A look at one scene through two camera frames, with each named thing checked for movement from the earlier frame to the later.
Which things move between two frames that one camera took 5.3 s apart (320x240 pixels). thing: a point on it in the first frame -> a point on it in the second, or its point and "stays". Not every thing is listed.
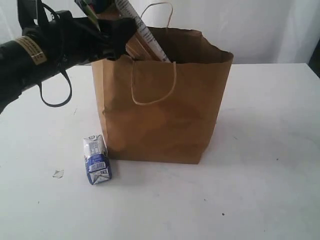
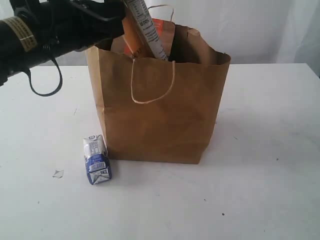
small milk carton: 97,159 stays
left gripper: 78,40 -> 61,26
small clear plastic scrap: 58,173 stays
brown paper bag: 163,112 stays
